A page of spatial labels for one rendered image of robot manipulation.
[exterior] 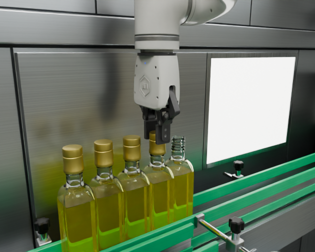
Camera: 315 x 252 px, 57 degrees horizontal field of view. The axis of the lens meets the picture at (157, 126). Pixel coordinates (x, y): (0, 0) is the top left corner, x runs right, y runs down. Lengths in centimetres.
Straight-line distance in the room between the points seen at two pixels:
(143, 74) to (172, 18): 11
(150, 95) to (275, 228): 56
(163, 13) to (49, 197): 44
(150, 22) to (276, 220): 64
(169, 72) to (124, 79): 17
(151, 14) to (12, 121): 34
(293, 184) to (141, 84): 59
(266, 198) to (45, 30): 69
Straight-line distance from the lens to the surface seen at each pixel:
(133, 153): 56
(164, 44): 53
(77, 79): 63
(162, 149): 59
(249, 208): 83
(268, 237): 92
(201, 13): 59
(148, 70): 54
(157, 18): 53
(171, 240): 64
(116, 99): 67
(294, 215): 99
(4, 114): 64
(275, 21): 109
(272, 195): 89
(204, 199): 80
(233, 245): 62
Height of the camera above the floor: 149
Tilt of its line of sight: 14 degrees down
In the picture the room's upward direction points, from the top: straight up
